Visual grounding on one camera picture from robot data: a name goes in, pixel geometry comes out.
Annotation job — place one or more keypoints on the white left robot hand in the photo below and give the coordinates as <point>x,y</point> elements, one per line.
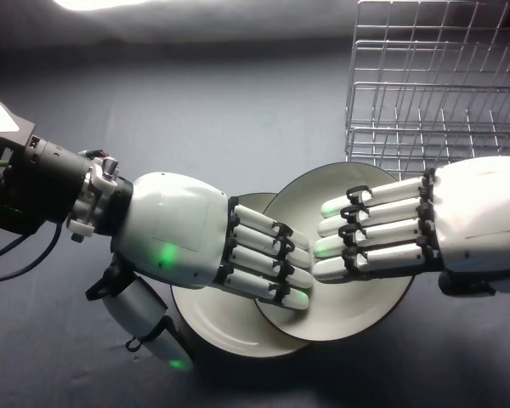
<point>174,229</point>

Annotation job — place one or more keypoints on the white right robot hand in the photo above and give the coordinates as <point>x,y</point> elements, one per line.
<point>480,221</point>

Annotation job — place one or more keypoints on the white plate with dark rim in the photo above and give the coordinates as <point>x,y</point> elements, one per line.
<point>221,323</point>
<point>357,306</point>

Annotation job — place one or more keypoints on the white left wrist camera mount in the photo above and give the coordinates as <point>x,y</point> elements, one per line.
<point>104,183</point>

